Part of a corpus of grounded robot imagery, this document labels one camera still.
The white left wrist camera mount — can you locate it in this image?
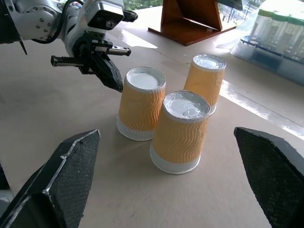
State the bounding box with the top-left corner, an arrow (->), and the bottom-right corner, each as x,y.
63,0 -> 125,56

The orange ripple paper cup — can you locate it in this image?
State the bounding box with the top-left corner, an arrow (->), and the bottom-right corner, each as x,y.
116,66 -> 166,142
149,90 -> 211,175
183,54 -> 226,116

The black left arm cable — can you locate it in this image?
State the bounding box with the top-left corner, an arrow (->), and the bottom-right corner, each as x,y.
30,0 -> 85,45

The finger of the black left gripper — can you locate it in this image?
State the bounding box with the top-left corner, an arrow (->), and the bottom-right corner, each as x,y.
89,52 -> 119,91
103,55 -> 124,93

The clear plastic box of jars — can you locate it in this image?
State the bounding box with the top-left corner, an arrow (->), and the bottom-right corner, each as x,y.
231,7 -> 304,84

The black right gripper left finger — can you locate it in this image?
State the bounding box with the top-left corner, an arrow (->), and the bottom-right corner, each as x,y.
0,129 -> 101,228

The brown wooden stand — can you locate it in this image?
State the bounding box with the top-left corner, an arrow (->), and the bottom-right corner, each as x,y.
148,0 -> 237,47

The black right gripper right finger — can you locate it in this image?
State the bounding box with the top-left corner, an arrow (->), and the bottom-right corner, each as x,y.
234,126 -> 304,228

